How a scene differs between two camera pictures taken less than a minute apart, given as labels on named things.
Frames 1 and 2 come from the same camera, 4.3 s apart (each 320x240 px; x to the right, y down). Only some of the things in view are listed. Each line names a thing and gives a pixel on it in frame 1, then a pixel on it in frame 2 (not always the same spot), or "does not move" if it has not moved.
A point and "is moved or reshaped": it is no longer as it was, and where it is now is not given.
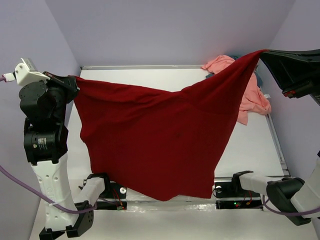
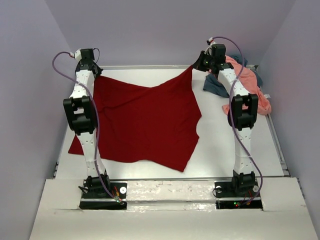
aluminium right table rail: [278, 145] does not move
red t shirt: [166, 145] is moved or reshaped
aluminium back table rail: [142, 67] does not move
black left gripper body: [64, 91] -> [99, 70]
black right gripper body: [306, 76] -> [205, 62]
